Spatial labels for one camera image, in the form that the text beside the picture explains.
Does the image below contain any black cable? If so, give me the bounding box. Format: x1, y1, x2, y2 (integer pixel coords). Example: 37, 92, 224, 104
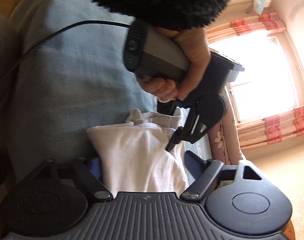
0, 19, 131, 95

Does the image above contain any orange patterned curtain right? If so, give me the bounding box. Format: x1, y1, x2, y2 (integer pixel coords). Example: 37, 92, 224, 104
206, 12, 286, 43

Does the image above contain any white printed sweatshirt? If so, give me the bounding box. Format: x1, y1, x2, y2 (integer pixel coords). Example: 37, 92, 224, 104
87, 108, 189, 196

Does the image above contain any pink floral folded quilt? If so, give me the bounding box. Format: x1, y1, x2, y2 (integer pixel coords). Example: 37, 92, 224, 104
208, 87, 245, 165

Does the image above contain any orange patterned curtain left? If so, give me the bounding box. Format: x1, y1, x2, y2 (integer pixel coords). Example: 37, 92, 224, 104
237, 105, 304, 149

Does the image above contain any orange patterned curtain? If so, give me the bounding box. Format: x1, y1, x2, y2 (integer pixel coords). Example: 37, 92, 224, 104
206, 12, 286, 43
237, 105, 304, 149

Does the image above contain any person's left hand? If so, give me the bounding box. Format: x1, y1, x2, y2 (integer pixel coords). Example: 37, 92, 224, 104
138, 28, 211, 102

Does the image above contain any bright window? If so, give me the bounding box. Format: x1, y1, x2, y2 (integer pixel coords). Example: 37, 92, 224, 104
211, 31, 304, 123

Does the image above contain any blue floral bed sheet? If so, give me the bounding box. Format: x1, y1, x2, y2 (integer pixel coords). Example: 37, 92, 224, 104
7, 0, 157, 180

